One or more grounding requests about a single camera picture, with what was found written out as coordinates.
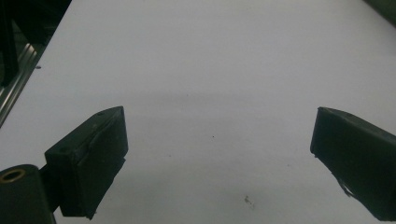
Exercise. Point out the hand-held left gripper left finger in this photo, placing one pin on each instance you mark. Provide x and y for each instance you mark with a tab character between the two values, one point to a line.
88	161

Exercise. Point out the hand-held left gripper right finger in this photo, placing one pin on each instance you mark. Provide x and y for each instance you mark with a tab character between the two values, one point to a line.
358	155

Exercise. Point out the dark green object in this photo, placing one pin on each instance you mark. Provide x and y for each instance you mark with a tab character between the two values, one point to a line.
383	9

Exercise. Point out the dark stand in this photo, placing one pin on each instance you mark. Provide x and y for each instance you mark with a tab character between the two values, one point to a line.
21	25

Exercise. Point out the metal frame rail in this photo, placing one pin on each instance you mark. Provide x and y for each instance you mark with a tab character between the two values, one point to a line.
17	79

